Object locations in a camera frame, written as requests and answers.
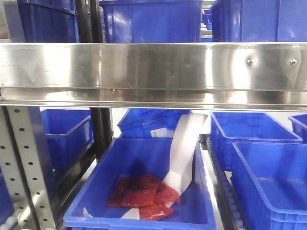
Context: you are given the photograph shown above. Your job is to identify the perforated steel shelf post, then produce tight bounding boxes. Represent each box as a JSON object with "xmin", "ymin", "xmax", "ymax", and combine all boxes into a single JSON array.
[{"xmin": 0, "ymin": 106, "xmax": 62, "ymax": 230}]

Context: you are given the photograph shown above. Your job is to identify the blue bin back right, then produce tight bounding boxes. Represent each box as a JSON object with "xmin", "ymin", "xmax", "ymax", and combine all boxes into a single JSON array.
[{"xmin": 210, "ymin": 112, "xmax": 303, "ymax": 172}]

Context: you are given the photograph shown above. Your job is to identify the blue bin front right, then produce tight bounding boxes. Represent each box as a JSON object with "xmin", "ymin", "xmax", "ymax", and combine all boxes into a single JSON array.
[{"xmin": 231, "ymin": 142, "xmax": 307, "ymax": 230}]

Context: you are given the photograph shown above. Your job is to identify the blue bin lower left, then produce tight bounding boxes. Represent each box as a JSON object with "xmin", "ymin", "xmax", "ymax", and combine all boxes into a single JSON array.
[{"xmin": 41, "ymin": 109, "xmax": 94, "ymax": 170}]

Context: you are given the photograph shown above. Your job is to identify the black shelf upright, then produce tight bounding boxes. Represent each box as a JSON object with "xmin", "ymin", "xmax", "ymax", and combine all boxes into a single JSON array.
[{"xmin": 75, "ymin": 0, "xmax": 113, "ymax": 161}]

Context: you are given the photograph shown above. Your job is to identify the blue bin upper left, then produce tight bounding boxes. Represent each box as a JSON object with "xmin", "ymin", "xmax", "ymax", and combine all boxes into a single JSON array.
[{"xmin": 17, "ymin": 0, "xmax": 80, "ymax": 43}]

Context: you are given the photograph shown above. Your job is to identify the stainless steel shelf rail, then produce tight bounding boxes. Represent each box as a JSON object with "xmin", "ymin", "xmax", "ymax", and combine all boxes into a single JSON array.
[{"xmin": 0, "ymin": 43, "xmax": 307, "ymax": 111}]

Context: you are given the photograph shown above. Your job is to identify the blue bin upper right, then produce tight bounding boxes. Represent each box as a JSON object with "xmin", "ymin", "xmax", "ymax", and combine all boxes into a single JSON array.
[{"xmin": 211, "ymin": 0, "xmax": 307, "ymax": 42}]

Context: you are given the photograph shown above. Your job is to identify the blue bin upper centre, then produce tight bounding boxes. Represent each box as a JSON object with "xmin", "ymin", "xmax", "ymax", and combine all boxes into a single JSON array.
[{"xmin": 99, "ymin": 0, "xmax": 202, "ymax": 43}]

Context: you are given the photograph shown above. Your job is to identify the blue bin back centre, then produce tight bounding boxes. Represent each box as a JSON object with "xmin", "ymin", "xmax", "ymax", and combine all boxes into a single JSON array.
[{"xmin": 118, "ymin": 108, "xmax": 192, "ymax": 138}]

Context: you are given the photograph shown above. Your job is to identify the blue bin far right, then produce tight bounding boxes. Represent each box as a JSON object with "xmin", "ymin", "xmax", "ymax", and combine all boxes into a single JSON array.
[{"xmin": 288, "ymin": 113, "xmax": 307, "ymax": 144}]

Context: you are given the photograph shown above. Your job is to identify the blue bin with red bags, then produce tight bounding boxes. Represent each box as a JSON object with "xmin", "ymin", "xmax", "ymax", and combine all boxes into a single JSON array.
[{"xmin": 64, "ymin": 138, "xmax": 216, "ymax": 230}]

